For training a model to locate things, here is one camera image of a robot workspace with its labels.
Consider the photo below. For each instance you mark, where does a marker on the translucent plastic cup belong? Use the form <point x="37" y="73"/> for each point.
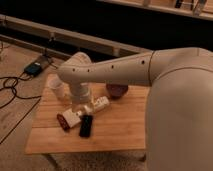
<point x="57" y="88"/>

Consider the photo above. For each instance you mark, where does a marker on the dark red ceramic bowl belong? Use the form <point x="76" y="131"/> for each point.
<point x="116" y="91"/>

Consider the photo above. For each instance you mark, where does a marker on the black power adapter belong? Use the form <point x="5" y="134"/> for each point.
<point x="33" y="69"/>

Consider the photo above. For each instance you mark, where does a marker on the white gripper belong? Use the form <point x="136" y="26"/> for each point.
<point x="80" y="95"/>

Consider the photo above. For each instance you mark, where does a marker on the dark red small object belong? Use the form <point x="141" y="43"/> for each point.
<point x="63" y="123"/>

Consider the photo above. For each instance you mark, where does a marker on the black remote control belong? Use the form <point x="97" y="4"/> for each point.
<point x="86" y="126"/>

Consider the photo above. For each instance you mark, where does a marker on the wooden board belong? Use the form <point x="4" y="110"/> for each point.
<point x="120" y="126"/>

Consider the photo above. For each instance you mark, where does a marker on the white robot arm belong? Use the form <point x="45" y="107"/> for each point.
<point x="179" y="108"/>

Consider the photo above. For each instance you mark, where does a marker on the white bottle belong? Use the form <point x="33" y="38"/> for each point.
<point x="98" y="105"/>

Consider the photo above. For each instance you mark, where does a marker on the white box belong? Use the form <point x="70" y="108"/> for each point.
<point x="71" y="118"/>

